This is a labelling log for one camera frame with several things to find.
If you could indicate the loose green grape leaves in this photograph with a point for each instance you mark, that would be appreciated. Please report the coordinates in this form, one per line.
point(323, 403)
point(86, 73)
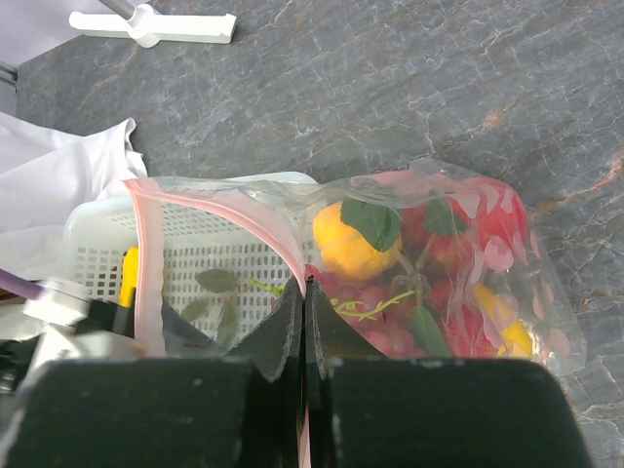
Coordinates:
point(231, 307)

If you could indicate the clear zip top bag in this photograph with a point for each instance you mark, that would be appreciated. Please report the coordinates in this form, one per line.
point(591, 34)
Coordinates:
point(558, 343)

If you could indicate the clear plastic garment cover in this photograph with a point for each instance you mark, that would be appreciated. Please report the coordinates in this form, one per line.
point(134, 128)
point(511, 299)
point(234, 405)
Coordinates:
point(45, 175)

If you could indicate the orange fruit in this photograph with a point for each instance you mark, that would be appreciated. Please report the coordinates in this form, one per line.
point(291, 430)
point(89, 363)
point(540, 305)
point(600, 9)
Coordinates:
point(345, 252)

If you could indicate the purple grape bunch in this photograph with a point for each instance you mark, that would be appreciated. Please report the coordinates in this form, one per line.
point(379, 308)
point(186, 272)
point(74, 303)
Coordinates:
point(379, 315)

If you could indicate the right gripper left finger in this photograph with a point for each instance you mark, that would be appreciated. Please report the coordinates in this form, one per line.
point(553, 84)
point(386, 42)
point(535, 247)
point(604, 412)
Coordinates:
point(243, 409)

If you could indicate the rack pole with white foot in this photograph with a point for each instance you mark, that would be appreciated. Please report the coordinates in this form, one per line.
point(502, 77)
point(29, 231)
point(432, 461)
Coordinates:
point(147, 27)

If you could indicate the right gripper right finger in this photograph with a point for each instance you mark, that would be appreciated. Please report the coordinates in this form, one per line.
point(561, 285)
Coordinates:
point(366, 410)

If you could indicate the yellow mango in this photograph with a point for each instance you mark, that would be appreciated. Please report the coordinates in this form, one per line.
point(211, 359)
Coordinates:
point(502, 325)
point(129, 277)

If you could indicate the white plastic basket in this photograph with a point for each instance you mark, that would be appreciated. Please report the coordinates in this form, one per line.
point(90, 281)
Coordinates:
point(256, 226)

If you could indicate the red lychee bunch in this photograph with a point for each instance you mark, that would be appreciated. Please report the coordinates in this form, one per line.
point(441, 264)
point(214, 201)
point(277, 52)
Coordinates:
point(434, 263)

